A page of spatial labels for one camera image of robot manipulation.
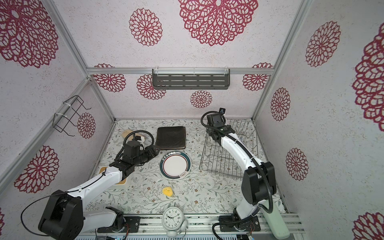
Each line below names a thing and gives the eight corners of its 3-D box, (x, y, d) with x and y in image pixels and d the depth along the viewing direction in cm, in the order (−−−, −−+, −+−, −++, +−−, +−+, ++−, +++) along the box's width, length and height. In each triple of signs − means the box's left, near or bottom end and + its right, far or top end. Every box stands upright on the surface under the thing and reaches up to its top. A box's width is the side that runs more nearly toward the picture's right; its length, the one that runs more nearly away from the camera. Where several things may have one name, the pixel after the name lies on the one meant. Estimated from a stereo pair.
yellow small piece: (163, 196, 85) (162, 194, 82) (163, 188, 87) (163, 186, 85) (172, 196, 85) (172, 194, 82) (173, 188, 87) (172, 186, 85)
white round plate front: (158, 179, 91) (157, 177, 89) (162, 152, 103) (161, 151, 101) (191, 179, 91) (191, 177, 89) (191, 152, 103) (191, 151, 101)
